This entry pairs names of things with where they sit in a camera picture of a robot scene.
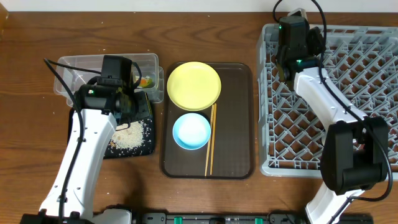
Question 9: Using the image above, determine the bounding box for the dark brown serving tray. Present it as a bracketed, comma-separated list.
[160, 63, 254, 179]

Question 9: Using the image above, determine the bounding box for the cooked rice pile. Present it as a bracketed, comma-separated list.
[110, 121, 144, 149]

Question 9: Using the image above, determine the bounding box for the green snack wrapper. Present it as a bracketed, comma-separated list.
[137, 76, 155, 88]

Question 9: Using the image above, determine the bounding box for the right wooden chopstick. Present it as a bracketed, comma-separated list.
[210, 103, 217, 175]

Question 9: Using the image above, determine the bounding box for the wooden chopstick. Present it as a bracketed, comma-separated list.
[210, 103, 217, 175]
[205, 104, 215, 177]

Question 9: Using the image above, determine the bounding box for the clear plastic bin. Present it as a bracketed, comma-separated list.
[58, 67, 164, 104]
[56, 53, 164, 93]

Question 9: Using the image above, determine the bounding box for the light blue bowl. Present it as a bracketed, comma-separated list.
[172, 113, 211, 151]

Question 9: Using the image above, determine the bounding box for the black rectangular tray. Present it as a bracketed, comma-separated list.
[62, 109, 154, 165]

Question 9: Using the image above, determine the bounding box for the yellow round plate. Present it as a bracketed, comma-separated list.
[167, 62, 221, 111]

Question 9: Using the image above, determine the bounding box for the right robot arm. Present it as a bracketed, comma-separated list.
[275, 14, 393, 223]

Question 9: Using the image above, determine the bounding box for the upper clear plastic bin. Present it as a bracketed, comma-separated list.
[56, 53, 164, 93]

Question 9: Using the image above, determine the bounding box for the lower clear plastic bin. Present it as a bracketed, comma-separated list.
[58, 67, 164, 104]

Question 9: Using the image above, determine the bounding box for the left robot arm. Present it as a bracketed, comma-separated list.
[21, 55, 152, 223]

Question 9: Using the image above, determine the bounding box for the grey plastic dishwasher rack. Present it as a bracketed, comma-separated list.
[257, 24, 397, 178]

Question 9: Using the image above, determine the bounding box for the left wooden chopstick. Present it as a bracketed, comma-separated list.
[205, 104, 215, 177]

